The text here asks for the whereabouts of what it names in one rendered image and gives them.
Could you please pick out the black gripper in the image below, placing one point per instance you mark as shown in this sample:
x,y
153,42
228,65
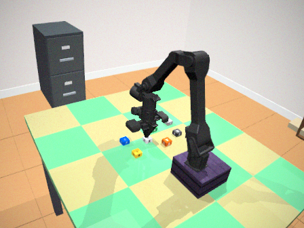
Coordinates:
x,y
148,121

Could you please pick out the orange block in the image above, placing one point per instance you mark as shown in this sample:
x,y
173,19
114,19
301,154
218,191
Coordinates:
x,y
166,141

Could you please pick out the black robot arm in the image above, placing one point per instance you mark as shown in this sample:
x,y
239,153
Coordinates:
x,y
196,65

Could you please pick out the yellow block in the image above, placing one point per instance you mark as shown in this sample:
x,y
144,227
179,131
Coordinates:
x,y
137,153

